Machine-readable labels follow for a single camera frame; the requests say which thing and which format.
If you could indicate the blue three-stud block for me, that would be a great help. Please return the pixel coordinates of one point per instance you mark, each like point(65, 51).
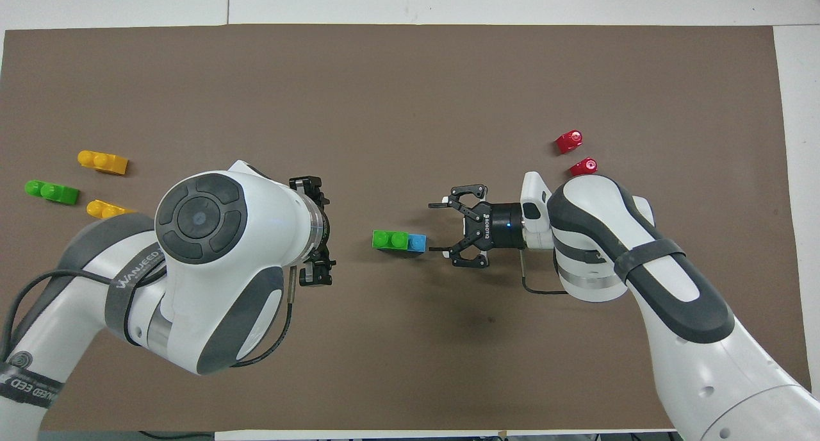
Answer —
point(417, 242)

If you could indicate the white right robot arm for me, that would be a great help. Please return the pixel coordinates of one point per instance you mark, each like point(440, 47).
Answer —
point(672, 338)

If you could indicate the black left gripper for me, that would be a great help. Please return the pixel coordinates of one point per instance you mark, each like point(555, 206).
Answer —
point(325, 232)

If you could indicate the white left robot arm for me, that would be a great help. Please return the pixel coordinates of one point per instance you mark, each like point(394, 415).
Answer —
point(243, 287)

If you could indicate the red one-stud block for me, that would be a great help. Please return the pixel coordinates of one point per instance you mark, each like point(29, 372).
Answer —
point(568, 142)
point(583, 167)

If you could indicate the yellow two-stud block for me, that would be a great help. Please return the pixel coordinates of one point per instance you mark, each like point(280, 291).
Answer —
point(102, 162)
point(106, 209)

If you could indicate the green two-stud block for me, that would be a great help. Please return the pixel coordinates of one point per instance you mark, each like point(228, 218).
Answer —
point(389, 239)
point(51, 192)

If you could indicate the brown table mat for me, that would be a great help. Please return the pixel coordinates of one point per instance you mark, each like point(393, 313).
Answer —
point(410, 108)

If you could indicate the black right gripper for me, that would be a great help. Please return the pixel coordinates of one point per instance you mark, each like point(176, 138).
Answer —
point(503, 226)

